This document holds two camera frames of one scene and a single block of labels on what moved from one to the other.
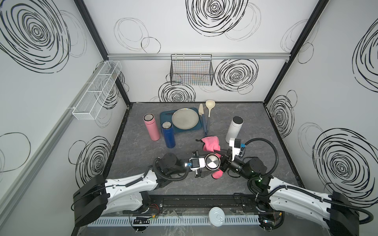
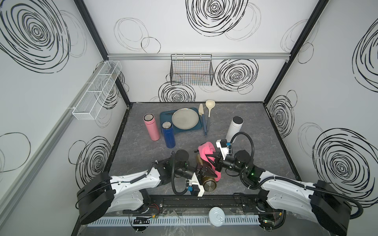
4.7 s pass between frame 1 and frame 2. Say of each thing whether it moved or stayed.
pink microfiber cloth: moved
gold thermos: moved
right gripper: stayed
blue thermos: stayed
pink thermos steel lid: stayed
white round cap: stayed
